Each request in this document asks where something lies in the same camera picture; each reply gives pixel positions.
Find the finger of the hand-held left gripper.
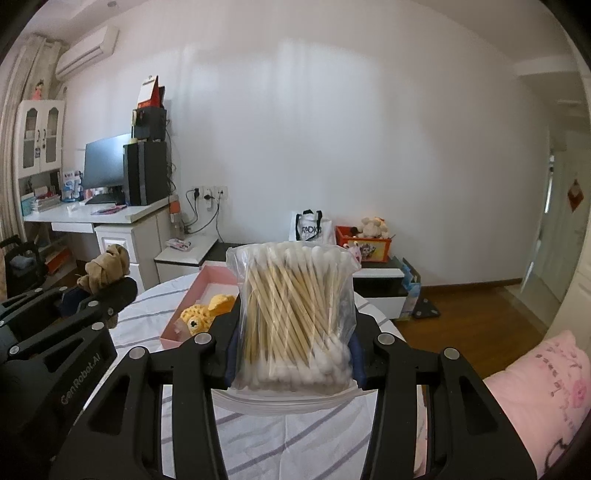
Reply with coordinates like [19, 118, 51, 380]
[0, 278, 139, 365]
[0, 285, 89, 319]

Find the blue cardboard box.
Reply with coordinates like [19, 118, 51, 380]
[399, 257, 422, 320]

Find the red door ornament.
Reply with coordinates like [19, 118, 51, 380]
[568, 178, 585, 212]

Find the red storage box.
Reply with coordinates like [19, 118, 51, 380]
[334, 224, 393, 263]

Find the black office chair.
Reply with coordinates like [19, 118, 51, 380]
[0, 234, 48, 298]

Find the brown plush toy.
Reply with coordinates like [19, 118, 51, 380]
[76, 243, 131, 296]

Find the pink cardboard box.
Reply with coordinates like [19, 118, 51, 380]
[159, 260, 242, 354]

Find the stack of books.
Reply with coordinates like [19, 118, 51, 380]
[20, 193, 62, 214]

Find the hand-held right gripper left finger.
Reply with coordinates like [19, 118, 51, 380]
[48, 305, 241, 480]

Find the black computer monitor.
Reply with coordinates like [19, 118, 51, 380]
[82, 133, 133, 195]

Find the white desk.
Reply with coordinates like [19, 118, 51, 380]
[23, 200, 182, 289]

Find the black power cable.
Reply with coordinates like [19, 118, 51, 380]
[184, 189, 228, 244]

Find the black speaker box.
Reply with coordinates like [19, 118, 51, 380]
[132, 107, 167, 142]

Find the black and white low cabinet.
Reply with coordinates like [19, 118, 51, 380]
[154, 239, 408, 320]

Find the white tote bag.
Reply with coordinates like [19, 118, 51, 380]
[289, 209, 337, 246]

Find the pink floral quilt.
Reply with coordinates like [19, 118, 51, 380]
[481, 329, 591, 480]

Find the white hutch cabinet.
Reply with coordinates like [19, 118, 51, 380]
[16, 99, 66, 182]

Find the beige curtain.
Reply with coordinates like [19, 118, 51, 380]
[0, 36, 66, 243]

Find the bag of cotton swabs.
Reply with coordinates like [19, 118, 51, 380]
[225, 243, 364, 408]

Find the white air conditioner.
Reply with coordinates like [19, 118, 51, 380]
[55, 25, 120, 80]

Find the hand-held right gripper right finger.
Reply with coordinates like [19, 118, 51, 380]
[350, 311, 539, 480]

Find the black computer tower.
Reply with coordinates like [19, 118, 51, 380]
[123, 140, 168, 206]

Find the cream plush sheep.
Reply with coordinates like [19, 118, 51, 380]
[355, 216, 390, 240]

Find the yellow crochet toy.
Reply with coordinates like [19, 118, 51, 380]
[179, 302, 216, 343]
[207, 295, 239, 320]

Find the blue and white box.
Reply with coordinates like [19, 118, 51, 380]
[62, 169, 84, 202]

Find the red and white calendar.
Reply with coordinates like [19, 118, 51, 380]
[138, 76, 165, 110]

